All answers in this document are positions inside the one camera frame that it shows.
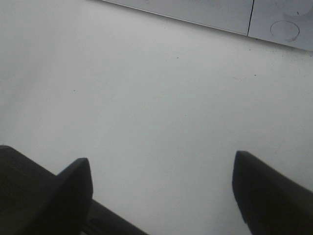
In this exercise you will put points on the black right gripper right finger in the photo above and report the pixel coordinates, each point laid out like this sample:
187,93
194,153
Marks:
269,202

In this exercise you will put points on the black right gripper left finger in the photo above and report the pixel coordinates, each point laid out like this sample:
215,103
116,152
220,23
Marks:
62,206

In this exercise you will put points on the round door release button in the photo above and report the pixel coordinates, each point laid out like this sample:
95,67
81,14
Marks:
284,31

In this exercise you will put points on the white microwave door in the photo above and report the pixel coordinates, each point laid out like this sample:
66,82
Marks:
228,15

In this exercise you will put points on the white timer knob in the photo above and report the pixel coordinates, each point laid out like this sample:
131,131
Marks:
297,7

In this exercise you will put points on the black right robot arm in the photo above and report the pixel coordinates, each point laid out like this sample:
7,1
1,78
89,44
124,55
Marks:
21,178

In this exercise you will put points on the white microwave oven body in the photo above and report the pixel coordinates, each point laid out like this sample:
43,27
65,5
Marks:
266,12

